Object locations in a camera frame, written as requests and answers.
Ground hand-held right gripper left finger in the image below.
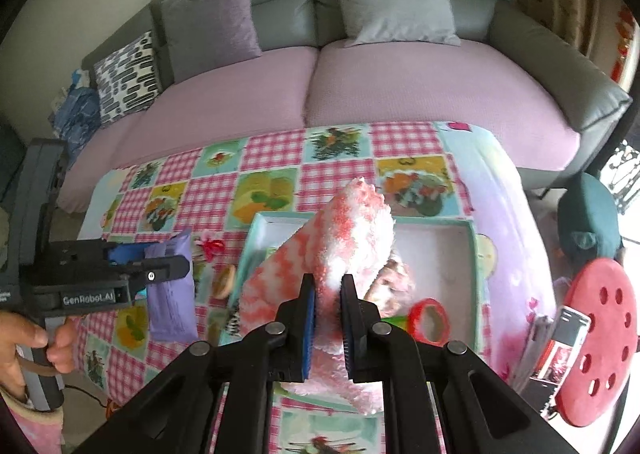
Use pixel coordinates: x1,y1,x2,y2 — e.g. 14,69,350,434
75,273,317,454

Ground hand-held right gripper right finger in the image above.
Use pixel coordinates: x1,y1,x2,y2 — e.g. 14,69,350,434
340,274,571,454

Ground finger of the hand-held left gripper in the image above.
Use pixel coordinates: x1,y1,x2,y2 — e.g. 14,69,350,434
107,241,151,267
120,254,191,285

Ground purple soft pack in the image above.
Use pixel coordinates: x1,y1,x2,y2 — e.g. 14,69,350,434
145,228,198,342

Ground pink knitted cloth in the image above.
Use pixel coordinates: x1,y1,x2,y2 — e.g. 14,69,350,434
362,257,416,317

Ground red tape roll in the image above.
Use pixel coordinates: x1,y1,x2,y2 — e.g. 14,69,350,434
407,298,452,347

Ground pink white fluffy towel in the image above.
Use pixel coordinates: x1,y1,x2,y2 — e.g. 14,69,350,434
235,175,416,417

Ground shallow teal cardboard box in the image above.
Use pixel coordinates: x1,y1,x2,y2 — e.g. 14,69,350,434
220,211,488,410

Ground person's left hand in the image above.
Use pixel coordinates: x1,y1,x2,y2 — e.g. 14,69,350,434
0,309,78,402

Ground beige round puff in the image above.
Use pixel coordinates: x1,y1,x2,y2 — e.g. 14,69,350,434
211,265,238,300

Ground blue clothing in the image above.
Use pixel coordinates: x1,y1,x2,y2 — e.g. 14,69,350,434
50,69,103,160

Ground person's pink clothing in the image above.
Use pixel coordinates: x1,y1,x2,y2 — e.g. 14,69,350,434
0,384,63,454

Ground pink checked tablecloth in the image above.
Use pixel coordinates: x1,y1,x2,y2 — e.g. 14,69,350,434
75,121,476,454

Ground black white patterned cushion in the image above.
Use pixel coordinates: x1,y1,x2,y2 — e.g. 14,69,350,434
92,30,161,125

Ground silver phone stand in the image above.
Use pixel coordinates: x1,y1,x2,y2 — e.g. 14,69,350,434
515,314,551,392

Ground purple printed table cover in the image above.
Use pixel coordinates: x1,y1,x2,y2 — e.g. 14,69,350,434
432,120,558,385

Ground smartphone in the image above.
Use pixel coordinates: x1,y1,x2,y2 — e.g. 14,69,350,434
530,307,591,382

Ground purple cushion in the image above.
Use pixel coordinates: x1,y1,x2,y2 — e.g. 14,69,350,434
160,0,263,85

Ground grey sofa with pink cover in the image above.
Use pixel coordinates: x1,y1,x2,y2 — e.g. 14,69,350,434
55,0,633,212

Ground red round stool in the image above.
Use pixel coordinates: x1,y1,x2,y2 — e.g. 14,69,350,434
555,258,640,427

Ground teal pouf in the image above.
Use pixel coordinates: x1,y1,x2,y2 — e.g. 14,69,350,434
557,171,623,265

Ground red hanging decorations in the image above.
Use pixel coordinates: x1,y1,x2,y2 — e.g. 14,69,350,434
612,4,640,85

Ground red hair tie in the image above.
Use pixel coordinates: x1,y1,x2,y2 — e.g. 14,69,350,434
197,230,226,262

